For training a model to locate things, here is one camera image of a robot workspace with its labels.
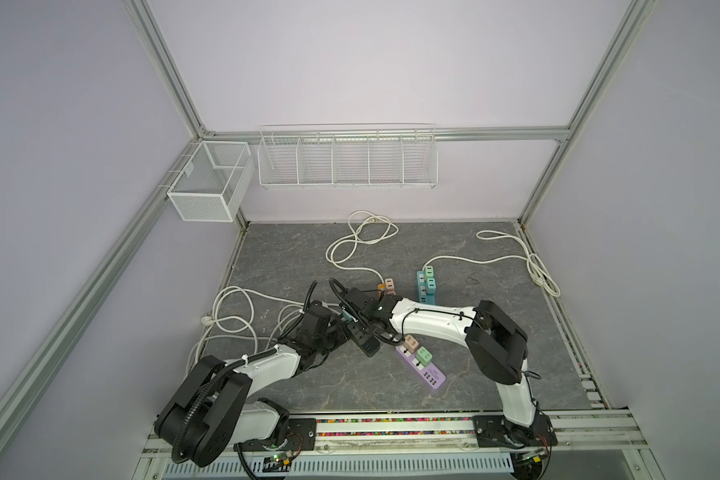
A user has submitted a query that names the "black power strip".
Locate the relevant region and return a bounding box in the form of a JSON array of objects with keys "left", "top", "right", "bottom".
[{"left": 344, "top": 321, "right": 380, "bottom": 358}]

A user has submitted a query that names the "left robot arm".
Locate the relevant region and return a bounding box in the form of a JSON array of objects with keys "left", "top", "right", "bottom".
[{"left": 154, "top": 301, "right": 346, "bottom": 467}]

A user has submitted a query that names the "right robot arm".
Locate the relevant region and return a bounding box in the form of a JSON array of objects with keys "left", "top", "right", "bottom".
[{"left": 330, "top": 279, "right": 558, "bottom": 450}]

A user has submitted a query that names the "pink adapter on purple strip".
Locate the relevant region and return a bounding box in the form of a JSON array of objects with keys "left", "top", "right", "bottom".
[{"left": 403, "top": 334, "right": 420, "bottom": 353}]

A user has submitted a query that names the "teal power strip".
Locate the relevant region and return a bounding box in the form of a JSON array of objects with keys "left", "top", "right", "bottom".
[{"left": 417, "top": 269, "right": 435, "bottom": 305}]

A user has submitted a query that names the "purple power strip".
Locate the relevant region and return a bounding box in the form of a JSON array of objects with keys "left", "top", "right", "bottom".
[{"left": 396, "top": 344, "right": 447, "bottom": 390}]

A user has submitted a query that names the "green adapter on purple strip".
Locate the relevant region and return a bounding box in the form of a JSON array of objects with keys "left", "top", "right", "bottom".
[{"left": 415, "top": 346, "right": 433, "bottom": 368}]

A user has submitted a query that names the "white mesh box basket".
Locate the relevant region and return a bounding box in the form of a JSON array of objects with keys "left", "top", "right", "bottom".
[{"left": 168, "top": 141, "right": 255, "bottom": 223}]

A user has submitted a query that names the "white cable of orange strip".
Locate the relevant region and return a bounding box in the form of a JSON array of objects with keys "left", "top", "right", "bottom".
[{"left": 325, "top": 209, "right": 400, "bottom": 284}]

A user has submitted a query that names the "white cable of purple strip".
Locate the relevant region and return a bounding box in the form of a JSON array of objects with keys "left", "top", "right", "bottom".
[{"left": 201, "top": 284, "right": 313, "bottom": 334}]

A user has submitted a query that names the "white cable of black strip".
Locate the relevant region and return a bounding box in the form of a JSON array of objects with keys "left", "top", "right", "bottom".
[{"left": 185, "top": 299, "right": 313, "bottom": 376}]

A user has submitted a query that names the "white wire rack basket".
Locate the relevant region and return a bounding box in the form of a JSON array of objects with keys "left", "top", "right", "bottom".
[{"left": 258, "top": 125, "right": 439, "bottom": 189}]

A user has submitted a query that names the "white cable of teal strip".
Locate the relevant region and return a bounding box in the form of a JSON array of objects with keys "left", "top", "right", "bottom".
[{"left": 421, "top": 229, "right": 562, "bottom": 299}]

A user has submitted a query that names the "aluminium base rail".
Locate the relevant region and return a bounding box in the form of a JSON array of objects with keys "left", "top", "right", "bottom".
[{"left": 134, "top": 410, "right": 664, "bottom": 479}]

